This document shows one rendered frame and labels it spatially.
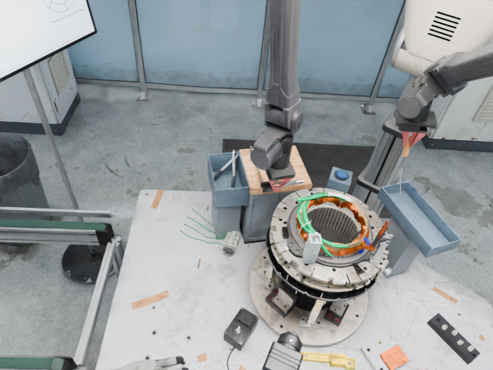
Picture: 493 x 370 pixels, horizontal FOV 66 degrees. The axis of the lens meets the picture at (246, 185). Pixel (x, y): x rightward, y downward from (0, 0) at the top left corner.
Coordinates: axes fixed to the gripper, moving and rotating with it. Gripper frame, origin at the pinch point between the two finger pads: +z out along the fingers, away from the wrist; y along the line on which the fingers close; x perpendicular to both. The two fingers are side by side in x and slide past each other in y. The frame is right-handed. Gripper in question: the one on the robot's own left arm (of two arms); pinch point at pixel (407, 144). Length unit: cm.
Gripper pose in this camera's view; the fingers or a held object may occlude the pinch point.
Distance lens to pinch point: 117.6
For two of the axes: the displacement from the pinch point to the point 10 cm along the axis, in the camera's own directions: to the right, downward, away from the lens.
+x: 2.0, -6.9, 7.0
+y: 9.8, 1.0, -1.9
